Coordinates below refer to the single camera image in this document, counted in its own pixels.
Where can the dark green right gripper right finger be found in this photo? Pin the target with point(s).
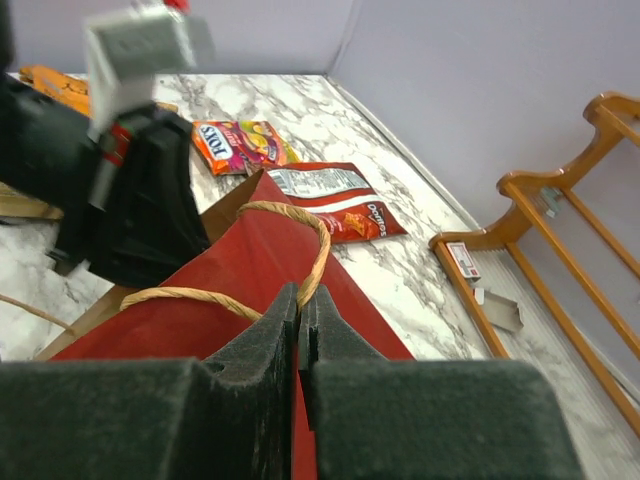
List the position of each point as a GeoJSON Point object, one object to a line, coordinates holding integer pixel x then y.
{"type": "Point", "coordinates": [375, 418]}

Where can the orange Fox's candy bag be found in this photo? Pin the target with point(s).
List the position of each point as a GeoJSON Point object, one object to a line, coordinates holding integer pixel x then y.
{"type": "Point", "coordinates": [230, 148]}

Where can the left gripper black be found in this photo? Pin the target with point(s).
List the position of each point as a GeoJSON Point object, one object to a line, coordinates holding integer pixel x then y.
{"type": "Point", "coordinates": [150, 226]}

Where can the orange yellow chip bag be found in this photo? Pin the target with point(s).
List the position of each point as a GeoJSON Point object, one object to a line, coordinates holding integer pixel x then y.
{"type": "Point", "coordinates": [70, 91]}

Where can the brown red paper bag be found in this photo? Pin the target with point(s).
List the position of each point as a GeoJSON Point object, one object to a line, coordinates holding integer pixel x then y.
{"type": "Point", "coordinates": [228, 288]}

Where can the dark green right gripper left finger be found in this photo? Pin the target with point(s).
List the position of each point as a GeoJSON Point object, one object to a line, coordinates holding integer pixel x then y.
{"type": "Point", "coordinates": [229, 416]}

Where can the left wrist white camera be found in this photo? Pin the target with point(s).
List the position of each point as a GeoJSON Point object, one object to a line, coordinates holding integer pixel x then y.
{"type": "Point", "coordinates": [126, 48]}

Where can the red Doritos chip bag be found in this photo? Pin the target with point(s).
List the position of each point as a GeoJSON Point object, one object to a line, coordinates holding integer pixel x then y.
{"type": "Point", "coordinates": [340, 196]}

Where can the open grey small box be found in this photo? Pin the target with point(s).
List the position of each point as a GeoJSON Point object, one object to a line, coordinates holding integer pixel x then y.
{"type": "Point", "coordinates": [500, 311]}

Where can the red white small box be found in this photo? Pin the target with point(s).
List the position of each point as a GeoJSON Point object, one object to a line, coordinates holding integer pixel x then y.
{"type": "Point", "coordinates": [463, 261]}

